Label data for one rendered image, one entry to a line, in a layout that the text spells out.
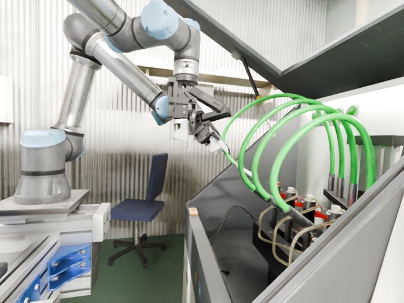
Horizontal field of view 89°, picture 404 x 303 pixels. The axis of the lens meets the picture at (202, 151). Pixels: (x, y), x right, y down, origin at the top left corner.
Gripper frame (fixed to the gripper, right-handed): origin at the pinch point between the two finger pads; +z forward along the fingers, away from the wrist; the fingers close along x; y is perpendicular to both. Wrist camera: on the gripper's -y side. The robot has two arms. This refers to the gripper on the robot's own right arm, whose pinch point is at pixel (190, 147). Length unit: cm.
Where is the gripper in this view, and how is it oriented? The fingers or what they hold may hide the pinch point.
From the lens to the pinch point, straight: 61.6
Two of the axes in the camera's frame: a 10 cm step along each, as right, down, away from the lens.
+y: -9.9, -0.3, -1.6
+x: 1.6, 0.7, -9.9
